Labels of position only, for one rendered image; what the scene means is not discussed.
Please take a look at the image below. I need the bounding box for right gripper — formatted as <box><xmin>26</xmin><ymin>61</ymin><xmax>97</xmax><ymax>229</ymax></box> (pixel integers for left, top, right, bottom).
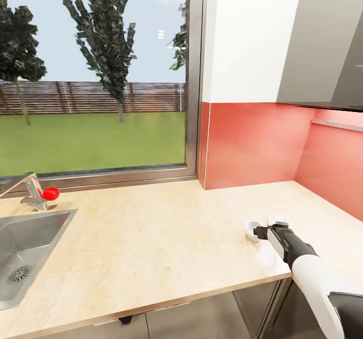
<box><xmin>253</xmin><ymin>226</ymin><xmax>272</xmax><ymax>240</ymax></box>

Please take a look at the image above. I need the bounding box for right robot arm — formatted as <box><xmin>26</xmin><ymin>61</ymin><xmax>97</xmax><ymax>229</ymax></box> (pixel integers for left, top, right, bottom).
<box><xmin>253</xmin><ymin>215</ymin><xmax>363</xmax><ymax>339</ymax></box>

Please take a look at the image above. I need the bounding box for coffee cup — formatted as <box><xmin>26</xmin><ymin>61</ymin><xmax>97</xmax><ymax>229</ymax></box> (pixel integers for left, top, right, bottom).
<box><xmin>246</xmin><ymin>220</ymin><xmax>263</xmax><ymax>242</ymax></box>

